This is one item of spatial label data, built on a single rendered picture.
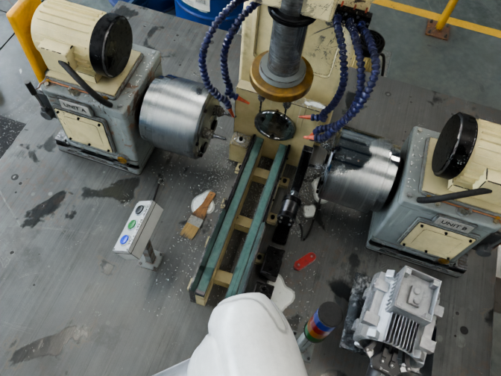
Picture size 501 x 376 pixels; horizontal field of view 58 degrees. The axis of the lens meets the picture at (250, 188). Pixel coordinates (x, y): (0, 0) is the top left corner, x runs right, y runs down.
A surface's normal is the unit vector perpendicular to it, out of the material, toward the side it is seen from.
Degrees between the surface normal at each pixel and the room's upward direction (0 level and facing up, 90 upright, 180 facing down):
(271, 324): 26
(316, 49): 90
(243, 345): 19
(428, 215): 90
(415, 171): 0
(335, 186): 69
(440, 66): 0
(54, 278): 0
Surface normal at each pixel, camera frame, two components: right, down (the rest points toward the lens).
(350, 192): -0.26, 0.59
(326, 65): -0.31, 0.82
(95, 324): 0.07, -0.49
